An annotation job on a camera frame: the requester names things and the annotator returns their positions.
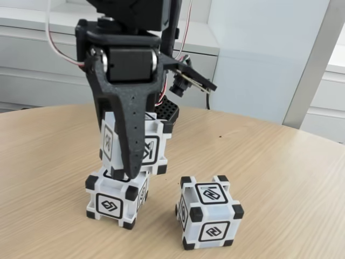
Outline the white cube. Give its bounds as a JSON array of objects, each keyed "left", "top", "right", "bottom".
[
  {"left": 85, "top": 167, "right": 150, "bottom": 230},
  {"left": 175, "top": 175, "right": 245, "bottom": 250},
  {"left": 99, "top": 110, "right": 173, "bottom": 178}
]

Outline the white cube, layered-diamond symbol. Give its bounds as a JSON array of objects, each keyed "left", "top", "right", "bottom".
[{"left": 85, "top": 167, "right": 150, "bottom": 230}]

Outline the white low cabinet with drawers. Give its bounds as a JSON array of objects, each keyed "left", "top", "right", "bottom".
[{"left": 0, "top": 0, "right": 220, "bottom": 111}]

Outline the frosted glass panel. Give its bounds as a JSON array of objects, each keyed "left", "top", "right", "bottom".
[{"left": 207, "top": 0, "right": 332, "bottom": 125}]

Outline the white side cabinet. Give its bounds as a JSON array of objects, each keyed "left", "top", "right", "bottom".
[{"left": 301, "top": 59, "right": 345, "bottom": 144}]

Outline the red white black wire bundle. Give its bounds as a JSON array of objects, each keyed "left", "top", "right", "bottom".
[{"left": 157, "top": 74, "right": 170, "bottom": 107}]

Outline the gripper camera module on mount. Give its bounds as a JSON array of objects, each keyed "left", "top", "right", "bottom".
[{"left": 161, "top": 52, "right": 218, "bottom": 98}]

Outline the white red servo wire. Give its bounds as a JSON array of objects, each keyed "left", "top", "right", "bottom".
[
  {"left": 45, "top": 0, "right": 91, "bottom": 68},
  {"left": 172, "top": 0, "right": 194, "bottom": 62}
]

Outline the grey metal post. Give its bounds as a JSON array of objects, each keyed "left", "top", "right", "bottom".
[{"left": 281, "top": 0, "right": 345, "bottom": 132}]

